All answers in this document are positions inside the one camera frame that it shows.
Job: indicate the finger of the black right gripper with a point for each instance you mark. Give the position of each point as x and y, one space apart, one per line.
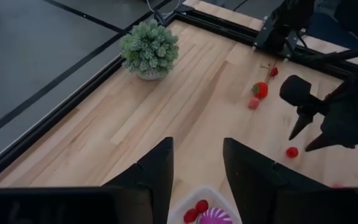
320 143
300 124

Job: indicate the large red strawberry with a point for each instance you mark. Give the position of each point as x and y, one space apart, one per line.
261 90

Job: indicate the clear plastic tupperware container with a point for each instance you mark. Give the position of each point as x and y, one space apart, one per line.
186 200

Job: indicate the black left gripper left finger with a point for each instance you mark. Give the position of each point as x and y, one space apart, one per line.
154 186

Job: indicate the pink white striped fruit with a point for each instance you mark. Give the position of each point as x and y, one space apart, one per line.
214 216

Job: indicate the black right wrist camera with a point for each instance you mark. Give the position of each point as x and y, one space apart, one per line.
295 90

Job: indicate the small red strawberry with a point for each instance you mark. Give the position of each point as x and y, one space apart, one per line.
191 215
202 206

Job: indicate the small red chili pepper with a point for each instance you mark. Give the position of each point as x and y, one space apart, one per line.
274 72

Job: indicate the red cherry tomato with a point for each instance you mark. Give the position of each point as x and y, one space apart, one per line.
291 152

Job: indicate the green potted plant white pot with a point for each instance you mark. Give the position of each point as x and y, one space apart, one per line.
149 49

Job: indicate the small pink fruit piece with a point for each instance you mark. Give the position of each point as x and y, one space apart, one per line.
254 103

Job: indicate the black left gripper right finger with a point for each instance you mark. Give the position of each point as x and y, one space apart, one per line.
253 186

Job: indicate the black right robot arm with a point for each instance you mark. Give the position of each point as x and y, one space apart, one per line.
291 18

